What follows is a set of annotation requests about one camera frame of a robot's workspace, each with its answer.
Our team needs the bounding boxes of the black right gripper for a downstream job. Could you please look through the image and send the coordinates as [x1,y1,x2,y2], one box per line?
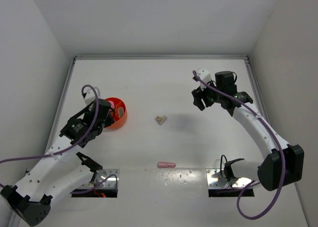
[192,77,223,110]

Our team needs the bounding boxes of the beige white correction tape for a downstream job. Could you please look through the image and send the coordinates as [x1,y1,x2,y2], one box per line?
[118,107,125,119]

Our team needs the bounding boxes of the pink capped clear bottle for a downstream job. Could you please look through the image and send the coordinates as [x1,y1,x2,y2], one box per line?
[109,100,115,109]

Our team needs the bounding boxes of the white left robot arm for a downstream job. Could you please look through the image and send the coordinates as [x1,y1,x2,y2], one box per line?
[0,99,115,227]

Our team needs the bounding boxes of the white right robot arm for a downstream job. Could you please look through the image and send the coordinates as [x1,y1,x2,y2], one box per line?
[192,69,305,191]

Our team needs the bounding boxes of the orange round divided container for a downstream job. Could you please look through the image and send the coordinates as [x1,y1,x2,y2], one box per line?
[105,97,128,130]

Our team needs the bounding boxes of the beige eraser pair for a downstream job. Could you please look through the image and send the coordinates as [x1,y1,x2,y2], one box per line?
[155,116,167,125]

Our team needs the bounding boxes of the pink highlighter marker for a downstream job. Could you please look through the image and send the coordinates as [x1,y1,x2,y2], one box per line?
[157,161,176,168]

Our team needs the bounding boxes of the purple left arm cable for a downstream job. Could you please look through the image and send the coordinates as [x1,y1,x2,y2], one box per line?
[0,85,119,195]

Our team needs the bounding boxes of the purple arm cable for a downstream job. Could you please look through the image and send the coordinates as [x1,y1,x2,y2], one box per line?
[192,70,286,220]
[0,85,119,195]

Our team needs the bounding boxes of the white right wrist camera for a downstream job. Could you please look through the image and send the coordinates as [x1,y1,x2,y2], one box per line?
[193,69,212,91]

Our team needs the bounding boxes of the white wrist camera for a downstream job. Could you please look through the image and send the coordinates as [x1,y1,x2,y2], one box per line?
[81,86,101,105]
[193,69,212,91]

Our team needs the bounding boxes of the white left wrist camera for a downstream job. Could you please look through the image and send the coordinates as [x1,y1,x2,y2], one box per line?
[81,86,101,105]

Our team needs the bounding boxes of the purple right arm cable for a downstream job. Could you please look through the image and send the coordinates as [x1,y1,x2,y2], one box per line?
[192,70,286,220]

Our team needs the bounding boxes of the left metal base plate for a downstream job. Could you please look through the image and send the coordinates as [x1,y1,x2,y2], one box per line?
[79,169,120,190]

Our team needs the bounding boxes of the metal base plate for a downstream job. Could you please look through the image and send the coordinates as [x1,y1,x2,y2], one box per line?
[79,169,120,190]
[206,168,251,190]

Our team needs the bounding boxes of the black base cable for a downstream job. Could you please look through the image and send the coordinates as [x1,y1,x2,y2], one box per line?
[220,154,245,185]

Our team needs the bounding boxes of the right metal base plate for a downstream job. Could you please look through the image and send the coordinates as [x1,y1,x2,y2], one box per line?
[206,168,251,190]

